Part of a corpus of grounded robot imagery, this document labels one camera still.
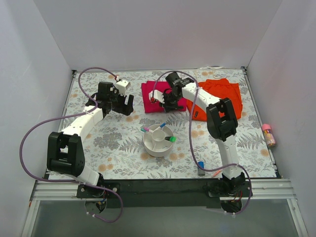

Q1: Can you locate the green cap black highlighter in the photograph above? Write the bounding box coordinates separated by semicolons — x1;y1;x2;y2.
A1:
164;136;176;143

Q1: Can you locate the pink cap marker bottle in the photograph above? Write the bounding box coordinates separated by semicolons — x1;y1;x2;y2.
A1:
262;124;276;148

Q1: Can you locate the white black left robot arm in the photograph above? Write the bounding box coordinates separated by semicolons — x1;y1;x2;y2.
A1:
46;80;134;198

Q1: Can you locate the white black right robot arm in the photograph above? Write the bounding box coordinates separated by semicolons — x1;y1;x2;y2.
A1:
159;71;245;196

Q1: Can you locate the magenta folded cloth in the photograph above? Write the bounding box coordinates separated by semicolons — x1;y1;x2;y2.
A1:
140;80;187;114

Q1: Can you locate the floral patterned table mat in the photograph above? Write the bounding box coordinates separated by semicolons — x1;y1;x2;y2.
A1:
49;69;276;180

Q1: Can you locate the white round divided organizer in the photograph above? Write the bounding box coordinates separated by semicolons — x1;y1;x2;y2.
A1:
143;124;175;158

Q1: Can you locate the orange folded cloth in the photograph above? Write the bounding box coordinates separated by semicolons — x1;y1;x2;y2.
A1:
186;78;243;122

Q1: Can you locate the blue cap grey glue stick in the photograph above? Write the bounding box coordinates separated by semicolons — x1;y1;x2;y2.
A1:
198;161;205;176

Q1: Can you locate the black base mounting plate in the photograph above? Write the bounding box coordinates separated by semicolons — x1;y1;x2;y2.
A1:
77;178;252;208

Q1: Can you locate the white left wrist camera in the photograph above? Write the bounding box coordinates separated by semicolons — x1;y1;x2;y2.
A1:
114;80;130;96

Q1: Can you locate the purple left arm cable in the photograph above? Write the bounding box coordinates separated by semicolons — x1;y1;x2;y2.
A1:
19;67;124;224

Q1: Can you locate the white cord at back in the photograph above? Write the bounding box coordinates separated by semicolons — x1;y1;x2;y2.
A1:
194;65;224;82

